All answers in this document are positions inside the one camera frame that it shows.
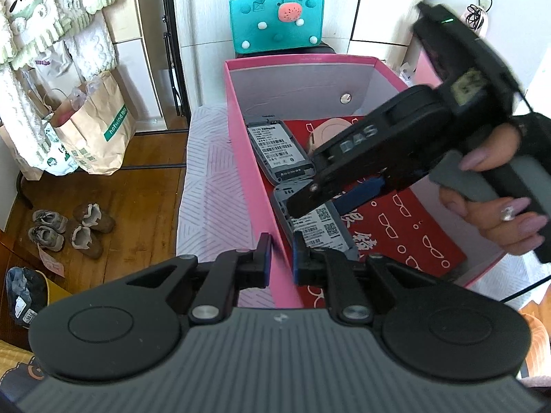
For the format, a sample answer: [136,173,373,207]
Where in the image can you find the white plastic bag purple print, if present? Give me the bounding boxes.
[32,47,74,78]

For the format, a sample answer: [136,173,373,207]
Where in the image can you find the pink paper tag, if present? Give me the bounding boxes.
[38,245,65,276]

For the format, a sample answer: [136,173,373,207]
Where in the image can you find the white paper bag green logo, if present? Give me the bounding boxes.
[43,125,80,175]

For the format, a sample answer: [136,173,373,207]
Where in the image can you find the teal felt tote bag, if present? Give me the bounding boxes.
[229,0,325,55]

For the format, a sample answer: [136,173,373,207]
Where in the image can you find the red patterned flat box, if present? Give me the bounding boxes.
[284,116,468,310]

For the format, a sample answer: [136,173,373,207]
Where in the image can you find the small grey labelled device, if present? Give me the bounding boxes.
[272,181,360,263]

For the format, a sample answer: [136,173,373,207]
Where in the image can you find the pink round case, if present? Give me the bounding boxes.
[308,118,358,156]

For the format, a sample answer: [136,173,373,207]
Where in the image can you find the yellow printed cushion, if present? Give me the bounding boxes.
[0,339,44,381]

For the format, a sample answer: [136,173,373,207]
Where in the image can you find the pink cardboard box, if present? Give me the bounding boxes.
[224,54,509,309]

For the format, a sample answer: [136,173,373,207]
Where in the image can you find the beige cabinet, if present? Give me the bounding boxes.
[103,0,177,130]

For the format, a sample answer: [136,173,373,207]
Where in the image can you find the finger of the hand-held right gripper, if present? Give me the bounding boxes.
[335,176,388,216]
[285,177,347,221]

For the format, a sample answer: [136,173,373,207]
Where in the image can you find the pink gift bag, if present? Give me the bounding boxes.
[407,4,491,91]

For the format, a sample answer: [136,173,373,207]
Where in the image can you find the black coiled hair tie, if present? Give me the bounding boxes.
[465,4,485,27]

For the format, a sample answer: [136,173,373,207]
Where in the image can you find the black metal clothes rack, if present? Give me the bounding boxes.
[15,171,35,209]

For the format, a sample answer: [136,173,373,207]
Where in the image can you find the dark blue cloth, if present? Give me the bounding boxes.
[5,267,48,325]

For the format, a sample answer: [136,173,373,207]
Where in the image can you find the white wooden wardrobe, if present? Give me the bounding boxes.
[172,0,433,130]

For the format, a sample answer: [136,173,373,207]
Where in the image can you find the person's right hand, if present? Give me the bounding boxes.
[439,125,547,259]

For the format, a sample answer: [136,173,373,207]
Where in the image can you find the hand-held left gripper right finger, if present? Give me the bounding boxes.
[293,232,431,327]

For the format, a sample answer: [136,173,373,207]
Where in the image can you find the brown paper bag green label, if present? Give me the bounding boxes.
[52,71,137,176]

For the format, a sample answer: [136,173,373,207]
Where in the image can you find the black stool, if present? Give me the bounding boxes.
[235,43,336,57]

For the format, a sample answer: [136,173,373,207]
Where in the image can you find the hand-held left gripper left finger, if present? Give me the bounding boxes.
[125,232,273,327]

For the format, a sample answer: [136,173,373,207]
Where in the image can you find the yellow container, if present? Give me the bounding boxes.
[34,271,72,306]

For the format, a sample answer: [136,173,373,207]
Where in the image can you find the brown boot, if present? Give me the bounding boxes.
[72,203,115,234]
[71,225,104,260]

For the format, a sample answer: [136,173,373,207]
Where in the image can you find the large grey mobile router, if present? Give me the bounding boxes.
[245,116,315,186]

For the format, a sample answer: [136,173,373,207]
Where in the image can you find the black cable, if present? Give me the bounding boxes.
[499,276,551,306]

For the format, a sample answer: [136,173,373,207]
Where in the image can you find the grey sneaker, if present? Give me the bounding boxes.
[32,209,69,234]
[28,225,65,252]

